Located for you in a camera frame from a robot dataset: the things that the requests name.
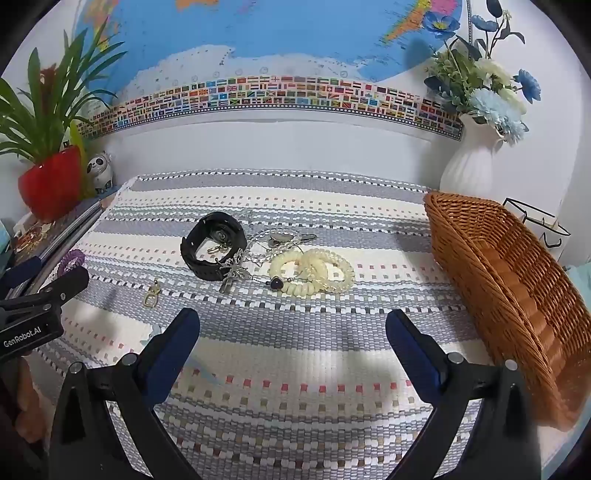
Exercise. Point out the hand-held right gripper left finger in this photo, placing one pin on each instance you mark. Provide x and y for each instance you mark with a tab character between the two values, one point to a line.
173	350

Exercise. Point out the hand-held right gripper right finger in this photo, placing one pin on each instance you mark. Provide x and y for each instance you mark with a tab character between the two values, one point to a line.
413	350

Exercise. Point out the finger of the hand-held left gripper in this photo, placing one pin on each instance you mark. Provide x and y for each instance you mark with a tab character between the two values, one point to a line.
21	272
69	279

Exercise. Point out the black wrist watch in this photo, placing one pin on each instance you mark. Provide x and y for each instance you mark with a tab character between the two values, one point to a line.
194	258

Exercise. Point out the brown wicker basket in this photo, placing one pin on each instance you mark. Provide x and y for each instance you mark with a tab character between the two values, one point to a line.
508	286

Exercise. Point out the black bead earring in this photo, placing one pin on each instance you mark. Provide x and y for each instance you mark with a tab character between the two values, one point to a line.
275	282

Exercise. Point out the person's left hand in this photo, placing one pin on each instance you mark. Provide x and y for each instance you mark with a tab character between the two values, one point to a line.
33	401

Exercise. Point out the light blue packet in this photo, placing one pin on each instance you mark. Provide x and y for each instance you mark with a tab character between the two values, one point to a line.
3	237

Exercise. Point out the stack of books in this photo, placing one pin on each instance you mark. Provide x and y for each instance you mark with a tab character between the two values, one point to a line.
55	230

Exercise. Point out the small gold clasp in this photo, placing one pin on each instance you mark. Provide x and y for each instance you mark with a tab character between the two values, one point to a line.
151	300

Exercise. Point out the green plant in red pot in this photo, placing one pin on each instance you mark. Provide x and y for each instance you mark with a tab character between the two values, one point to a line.
51	180

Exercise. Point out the panda figurine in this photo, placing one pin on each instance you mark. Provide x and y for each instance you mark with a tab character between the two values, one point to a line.
98	168

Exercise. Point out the striped woven mat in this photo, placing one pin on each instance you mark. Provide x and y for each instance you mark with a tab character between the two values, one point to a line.
295	332

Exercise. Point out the silver oval charm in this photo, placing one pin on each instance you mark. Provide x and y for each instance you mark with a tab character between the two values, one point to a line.
280	237

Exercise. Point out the light blue cloth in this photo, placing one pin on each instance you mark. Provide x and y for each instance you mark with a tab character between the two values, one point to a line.
581	277

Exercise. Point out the white ribbed vase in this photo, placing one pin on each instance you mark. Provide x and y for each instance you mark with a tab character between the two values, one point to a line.
468	170

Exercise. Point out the blue and white artificial flowers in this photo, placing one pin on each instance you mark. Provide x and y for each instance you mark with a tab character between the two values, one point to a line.
485	99

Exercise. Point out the world map poster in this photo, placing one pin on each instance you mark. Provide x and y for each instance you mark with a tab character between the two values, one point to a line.
277	27

